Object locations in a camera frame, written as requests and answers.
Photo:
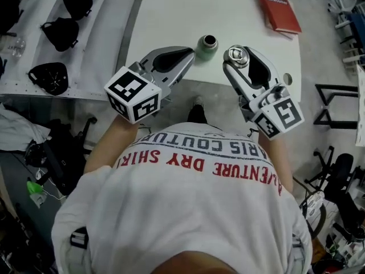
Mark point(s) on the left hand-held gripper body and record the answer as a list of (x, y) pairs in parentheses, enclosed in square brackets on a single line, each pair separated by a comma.
[(131, 96)]

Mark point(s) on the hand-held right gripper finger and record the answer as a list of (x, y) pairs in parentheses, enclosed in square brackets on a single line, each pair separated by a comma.
[(235, 77), (266, 63)]

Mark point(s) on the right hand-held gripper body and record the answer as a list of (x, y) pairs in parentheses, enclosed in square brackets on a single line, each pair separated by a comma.
[(280, 114)]

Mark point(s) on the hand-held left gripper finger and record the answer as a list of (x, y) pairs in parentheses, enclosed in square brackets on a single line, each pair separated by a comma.
[(182, 70), (171, 49)]

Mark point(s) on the silver metal lid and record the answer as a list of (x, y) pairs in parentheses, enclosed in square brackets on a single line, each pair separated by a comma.
[(235, 54)]

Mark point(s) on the green metal bottle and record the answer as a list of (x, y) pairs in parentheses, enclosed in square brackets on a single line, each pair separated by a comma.
[(206, 52)]

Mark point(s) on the person's left forearm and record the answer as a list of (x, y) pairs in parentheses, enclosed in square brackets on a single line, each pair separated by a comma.
[(107, 147)]

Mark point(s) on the person's right forearm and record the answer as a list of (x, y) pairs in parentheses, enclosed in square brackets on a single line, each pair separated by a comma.
[(280, 161)]

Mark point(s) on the clear plastic bottle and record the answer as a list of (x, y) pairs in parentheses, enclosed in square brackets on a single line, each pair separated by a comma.
[(17, 46)]

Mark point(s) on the person's light shoe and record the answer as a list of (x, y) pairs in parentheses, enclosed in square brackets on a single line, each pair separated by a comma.
[(198, 100)]

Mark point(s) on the person's black trouser leg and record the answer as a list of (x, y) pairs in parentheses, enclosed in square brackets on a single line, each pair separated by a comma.
[(196, 115)]

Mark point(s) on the red book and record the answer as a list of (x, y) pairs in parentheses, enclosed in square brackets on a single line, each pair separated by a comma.
[(279, 10)]

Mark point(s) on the white board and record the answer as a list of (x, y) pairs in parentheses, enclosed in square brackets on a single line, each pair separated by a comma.
[(361, 107)]

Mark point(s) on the black cap with open inside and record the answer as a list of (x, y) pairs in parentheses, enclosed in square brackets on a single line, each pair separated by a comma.
[(50, 78)]

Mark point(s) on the blue chair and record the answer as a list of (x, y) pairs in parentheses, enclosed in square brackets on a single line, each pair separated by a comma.
[(356, 24)]

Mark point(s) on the white crumpled cloth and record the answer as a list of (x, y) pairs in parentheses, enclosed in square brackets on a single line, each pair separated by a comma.
[(17, 127)]

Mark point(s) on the person's white printed t-shirt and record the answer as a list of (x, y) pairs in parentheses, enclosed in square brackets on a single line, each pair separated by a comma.
[(182, 210)]

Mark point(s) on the green plastic item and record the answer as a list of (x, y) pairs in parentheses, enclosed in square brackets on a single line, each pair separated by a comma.
[(34, 187)]

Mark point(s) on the large black fabric bag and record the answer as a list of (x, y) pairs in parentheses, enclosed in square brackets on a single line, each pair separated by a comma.
[(8, 10)]

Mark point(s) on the black metal frame stand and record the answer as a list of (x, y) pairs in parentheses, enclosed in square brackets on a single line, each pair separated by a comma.
[(328, 88)]

